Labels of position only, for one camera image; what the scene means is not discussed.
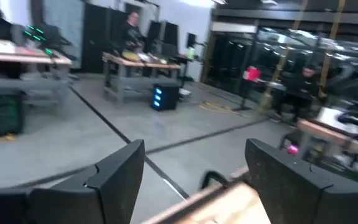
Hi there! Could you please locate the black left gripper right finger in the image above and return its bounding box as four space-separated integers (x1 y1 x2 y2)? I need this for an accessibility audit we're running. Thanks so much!
245 138 358 224

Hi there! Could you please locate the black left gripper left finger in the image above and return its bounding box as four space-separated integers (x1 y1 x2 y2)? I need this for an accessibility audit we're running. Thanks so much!
0 139 145 224

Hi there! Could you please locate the wooden work table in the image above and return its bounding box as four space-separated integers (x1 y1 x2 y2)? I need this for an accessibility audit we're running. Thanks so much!
0 40 73 105
280 105 358 175
102 51 182 104

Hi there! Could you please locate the computer tower with glowing fans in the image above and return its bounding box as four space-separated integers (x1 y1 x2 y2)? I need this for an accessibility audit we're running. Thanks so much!
150 82 180 112

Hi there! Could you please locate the red box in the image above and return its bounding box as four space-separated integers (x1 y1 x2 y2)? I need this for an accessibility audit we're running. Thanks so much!
242 65 263 83

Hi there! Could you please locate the computer tower green light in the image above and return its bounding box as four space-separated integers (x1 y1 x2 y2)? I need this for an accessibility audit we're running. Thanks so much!
0 88 25 139

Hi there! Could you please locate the black computer monitor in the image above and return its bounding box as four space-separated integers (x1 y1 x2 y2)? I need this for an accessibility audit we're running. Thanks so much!
147 20 163 47
162 21 180 47

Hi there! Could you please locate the black clamp handle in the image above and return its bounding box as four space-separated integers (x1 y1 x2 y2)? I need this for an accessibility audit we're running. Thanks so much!
200 170 231 191

